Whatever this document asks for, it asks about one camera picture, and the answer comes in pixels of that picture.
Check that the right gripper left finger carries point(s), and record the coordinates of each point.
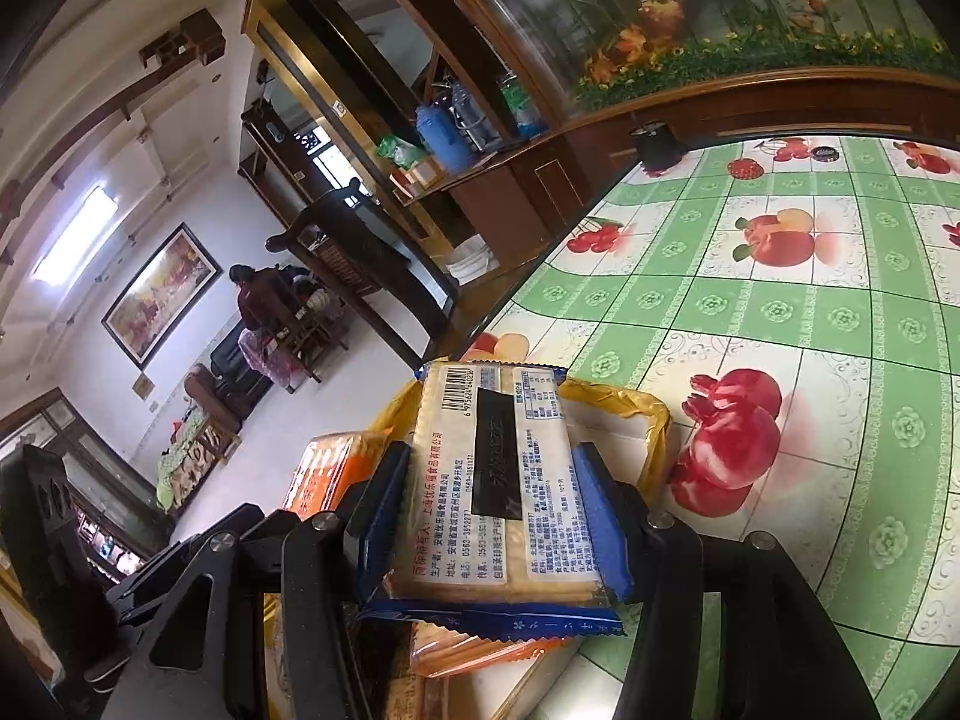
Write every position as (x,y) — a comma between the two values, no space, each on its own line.
(368,538)

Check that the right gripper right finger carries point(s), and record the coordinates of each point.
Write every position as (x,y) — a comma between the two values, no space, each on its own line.
(615,515)

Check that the orange cracker pack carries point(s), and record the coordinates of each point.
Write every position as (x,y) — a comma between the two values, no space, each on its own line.
(329,466)
(436,652)

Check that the blue edged cracker pack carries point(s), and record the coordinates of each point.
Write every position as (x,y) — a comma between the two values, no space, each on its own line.
(492,539)

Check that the yellow white tray box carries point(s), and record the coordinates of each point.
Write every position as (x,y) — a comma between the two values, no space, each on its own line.
(317,583)

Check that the seated person in red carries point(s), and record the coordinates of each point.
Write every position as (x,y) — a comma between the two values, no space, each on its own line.
(288,318)

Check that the dark wooden chair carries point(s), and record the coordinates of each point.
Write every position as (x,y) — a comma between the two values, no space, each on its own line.
(377,260)

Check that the wooden sideboard cabinet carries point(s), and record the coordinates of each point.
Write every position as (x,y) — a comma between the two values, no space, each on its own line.
(522,200)

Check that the green bag on cabinet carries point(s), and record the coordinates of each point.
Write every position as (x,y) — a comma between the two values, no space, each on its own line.
(403,154)

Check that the small black cup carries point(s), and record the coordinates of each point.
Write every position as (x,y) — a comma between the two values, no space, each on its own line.
(656,146)

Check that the blue thermos jug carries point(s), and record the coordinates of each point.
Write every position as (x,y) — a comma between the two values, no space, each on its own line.
(438,131)

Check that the grey thermos jug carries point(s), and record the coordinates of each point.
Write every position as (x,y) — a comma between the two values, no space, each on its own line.
(472,120)

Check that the green water bottle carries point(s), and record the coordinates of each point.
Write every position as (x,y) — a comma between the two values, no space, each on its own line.
(529,122)

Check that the flower painted glass screen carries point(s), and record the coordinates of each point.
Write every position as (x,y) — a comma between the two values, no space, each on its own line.
(598,53)

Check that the framed wall painting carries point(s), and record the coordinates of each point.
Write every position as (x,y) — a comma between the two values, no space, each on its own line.
(154,303)

